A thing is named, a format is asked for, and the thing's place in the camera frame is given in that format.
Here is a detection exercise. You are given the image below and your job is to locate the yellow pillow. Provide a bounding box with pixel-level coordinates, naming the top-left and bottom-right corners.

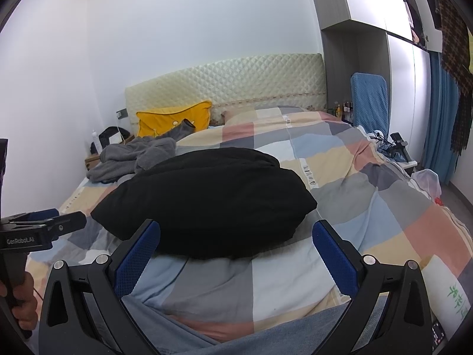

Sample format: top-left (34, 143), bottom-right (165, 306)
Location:
top-left (136, 100), bottom-right (213, 138)

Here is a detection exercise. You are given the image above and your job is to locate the black handheld device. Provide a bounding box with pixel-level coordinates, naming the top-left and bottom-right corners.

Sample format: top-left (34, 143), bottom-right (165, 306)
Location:
top-left (430, 320), bottom-right (449, 345)

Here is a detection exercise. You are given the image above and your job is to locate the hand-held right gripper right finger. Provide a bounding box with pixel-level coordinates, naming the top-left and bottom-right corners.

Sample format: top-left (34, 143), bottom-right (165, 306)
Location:
top-left (311, 220), bottom-right (433, 355)

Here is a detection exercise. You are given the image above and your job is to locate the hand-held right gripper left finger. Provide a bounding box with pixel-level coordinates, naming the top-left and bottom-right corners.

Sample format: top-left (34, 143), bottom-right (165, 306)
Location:
top-left (38, 219), bottom-right (163, 355)

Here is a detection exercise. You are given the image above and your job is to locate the person's left hand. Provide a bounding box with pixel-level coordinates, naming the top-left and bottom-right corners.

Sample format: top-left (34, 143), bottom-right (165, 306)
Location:
top-left (0, 272), bottom-right (38, 328)

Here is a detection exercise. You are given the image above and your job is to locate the pastel checked duvet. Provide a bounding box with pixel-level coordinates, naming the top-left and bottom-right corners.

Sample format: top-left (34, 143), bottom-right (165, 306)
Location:
top-left (55, 105), bottom-right (473, 337)

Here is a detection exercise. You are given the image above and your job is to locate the wooden nightstand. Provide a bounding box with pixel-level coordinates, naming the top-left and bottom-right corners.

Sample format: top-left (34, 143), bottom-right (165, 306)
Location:
top-left (85, 135), bottom-right (135, 171)

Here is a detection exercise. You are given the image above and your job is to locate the grey wardrobe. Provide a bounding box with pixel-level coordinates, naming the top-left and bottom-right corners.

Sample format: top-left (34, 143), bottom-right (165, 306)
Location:
top-left (321, 0), bottom-right (433, 163)

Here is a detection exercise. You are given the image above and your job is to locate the row of small bottles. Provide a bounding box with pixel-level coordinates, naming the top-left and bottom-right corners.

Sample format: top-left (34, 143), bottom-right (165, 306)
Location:
top-left (331, 101), bottom-right (355, 122)

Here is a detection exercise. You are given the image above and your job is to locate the white cloth with green print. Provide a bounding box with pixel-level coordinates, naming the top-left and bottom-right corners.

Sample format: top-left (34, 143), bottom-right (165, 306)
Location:
top-left (425, 253), bottom-right (473, 326)

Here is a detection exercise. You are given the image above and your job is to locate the grey fleece garment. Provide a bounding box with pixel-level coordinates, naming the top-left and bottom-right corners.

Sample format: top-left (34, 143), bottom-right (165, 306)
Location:
top-left (87, 137), bottom-right (178, 183)

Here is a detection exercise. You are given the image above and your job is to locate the white plastic bag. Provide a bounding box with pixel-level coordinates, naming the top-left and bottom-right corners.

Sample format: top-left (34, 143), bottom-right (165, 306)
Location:
top-left (412, 169), bottom-right (443, 198)

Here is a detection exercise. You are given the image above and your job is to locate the blue curtain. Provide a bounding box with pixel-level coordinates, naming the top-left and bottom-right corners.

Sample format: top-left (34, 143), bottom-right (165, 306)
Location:
top-left (423, 52), bottom-right (462, 187)

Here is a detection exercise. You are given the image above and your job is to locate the black desk device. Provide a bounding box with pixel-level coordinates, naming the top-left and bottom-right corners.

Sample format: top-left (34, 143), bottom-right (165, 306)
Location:
top-left (391, 132), bottom-right (410, 161)

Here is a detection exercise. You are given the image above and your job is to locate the hanging pink garment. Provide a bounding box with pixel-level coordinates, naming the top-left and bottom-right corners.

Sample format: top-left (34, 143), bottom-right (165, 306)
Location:
top-left (404, 2), bottom-right (429, 49)

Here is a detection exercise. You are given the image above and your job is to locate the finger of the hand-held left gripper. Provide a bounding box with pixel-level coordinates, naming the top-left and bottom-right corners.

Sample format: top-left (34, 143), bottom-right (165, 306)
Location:
top-left (11, 208), bottom-right (60, 224)
top-left (46, 212), bottom-right (87, 236)

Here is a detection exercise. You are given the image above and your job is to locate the cream quilted headboard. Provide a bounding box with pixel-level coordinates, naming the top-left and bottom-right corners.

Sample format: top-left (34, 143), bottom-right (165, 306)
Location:
top-left (124, 53), bottom-right (328, 126)

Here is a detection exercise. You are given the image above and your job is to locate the dark grey garment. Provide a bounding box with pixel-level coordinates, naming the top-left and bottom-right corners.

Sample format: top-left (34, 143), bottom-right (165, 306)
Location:
top-left (155, 118), bottom-right (196, 142)

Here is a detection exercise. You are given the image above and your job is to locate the brown plaid scarf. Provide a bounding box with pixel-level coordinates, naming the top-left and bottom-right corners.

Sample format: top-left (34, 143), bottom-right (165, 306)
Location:
top-left (432, 0), bottom-right (473, 156)

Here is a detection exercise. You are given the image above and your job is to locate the black bag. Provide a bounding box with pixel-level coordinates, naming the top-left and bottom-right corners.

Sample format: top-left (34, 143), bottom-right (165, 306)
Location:
top-left (99, 126), bottom-right (130, 146)

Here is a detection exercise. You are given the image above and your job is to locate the black jacket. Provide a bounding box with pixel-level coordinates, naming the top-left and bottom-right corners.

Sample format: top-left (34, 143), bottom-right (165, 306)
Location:
top-left (90, 147), bottom-right (318, 260)

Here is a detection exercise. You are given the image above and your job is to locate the white side table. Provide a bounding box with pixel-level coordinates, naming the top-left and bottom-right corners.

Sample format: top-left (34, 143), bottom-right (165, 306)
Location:
top-left (377, 144), bottom-right (418, 176)

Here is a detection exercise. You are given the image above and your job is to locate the pink pillow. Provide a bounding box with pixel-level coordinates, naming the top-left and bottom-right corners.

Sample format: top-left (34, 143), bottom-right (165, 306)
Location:
top-left (221, 109), bottom-right (255, 124)

